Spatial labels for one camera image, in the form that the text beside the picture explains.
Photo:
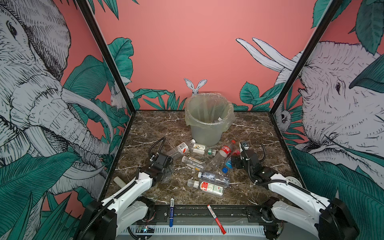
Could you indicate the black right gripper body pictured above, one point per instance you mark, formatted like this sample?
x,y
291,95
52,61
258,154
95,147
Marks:
x,y
240,163

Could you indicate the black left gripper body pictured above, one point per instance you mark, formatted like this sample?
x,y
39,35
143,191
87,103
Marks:
x,y
162,174

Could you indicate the pink blue Fiji bottle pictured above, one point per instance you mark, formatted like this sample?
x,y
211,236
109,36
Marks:
x,y
229,165

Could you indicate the red cola label bottle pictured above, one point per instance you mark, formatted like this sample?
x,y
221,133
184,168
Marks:
x,y
221,155

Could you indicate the red white label clear bottle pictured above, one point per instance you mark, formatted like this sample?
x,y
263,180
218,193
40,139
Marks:
x,y
180,150

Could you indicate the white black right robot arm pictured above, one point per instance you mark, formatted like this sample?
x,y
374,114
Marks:
x,y
324,218

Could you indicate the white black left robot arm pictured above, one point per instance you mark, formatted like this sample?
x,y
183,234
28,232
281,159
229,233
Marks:
x,y
106,219

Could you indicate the translucent grey waste bin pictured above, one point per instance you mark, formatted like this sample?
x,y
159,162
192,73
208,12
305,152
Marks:
x,y
205,137

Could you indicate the clear plastic bin liner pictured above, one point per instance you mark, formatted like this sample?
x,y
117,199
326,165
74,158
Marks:
x,y
209,111

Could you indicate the crushed clear bottle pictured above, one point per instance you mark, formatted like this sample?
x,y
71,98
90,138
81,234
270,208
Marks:
x,y
214,179

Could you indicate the orange label clear bottle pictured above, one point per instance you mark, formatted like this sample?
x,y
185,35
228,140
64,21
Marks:
x,y
194,163

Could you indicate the red green label bottle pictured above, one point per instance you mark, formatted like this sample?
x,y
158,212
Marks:
x,y
206,187

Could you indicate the blue marker pen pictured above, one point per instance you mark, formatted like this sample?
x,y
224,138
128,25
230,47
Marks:
x,y
172,205

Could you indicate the small bird label bottle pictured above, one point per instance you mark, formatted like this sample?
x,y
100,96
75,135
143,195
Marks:
x,y
203,150

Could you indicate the white round clock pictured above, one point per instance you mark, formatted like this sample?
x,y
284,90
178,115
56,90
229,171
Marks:
x,y
294,181

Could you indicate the green circuit board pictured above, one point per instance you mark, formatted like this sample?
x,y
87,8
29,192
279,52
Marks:
x,y
145,230

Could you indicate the red marker pen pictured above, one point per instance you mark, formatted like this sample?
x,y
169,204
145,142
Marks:
x,y
216,219

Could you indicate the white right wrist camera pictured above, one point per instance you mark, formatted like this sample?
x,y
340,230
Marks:
x,y
244,146

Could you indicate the black front mounting rail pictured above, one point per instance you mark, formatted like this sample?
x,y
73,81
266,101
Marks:
x,y
251,213

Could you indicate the white slotted cable duct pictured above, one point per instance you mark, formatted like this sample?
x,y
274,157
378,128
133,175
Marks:
x,y
249,231

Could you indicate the black right frame post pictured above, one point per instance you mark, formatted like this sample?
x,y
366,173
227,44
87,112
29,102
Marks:
x,y
325,20

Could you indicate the black frame post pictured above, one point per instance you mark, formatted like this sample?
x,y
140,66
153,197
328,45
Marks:
x,y
325,20
88,15

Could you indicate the black left frame post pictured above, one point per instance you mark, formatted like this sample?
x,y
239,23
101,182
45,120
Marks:
x,y
88,15

